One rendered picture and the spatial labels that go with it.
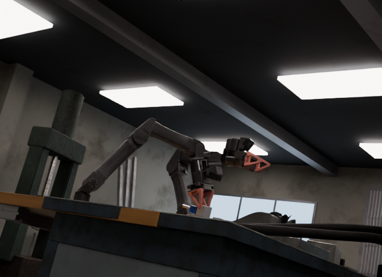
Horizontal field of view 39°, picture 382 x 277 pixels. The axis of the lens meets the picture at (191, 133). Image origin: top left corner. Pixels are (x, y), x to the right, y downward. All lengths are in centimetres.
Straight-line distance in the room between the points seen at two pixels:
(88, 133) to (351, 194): 464
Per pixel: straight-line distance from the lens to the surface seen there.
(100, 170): 211
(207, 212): 220
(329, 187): 998
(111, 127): 980
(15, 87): 840
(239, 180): 1100
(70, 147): 726
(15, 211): 195
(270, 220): 195
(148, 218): 142
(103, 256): 154
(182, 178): 260
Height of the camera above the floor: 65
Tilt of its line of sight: 15 degrees up
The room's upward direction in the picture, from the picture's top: 13 degrees clockwise
